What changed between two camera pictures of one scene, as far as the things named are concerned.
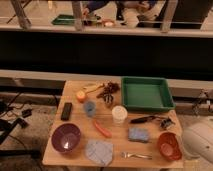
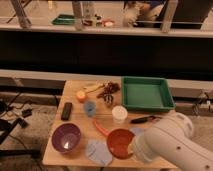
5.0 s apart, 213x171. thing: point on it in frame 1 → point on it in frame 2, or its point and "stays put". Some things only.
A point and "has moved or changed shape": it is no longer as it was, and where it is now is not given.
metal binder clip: [108, 98] stays put
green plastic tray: [146, 94] stays put
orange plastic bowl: [169, 146] has moved or changed shape
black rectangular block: [66, 111] stays put
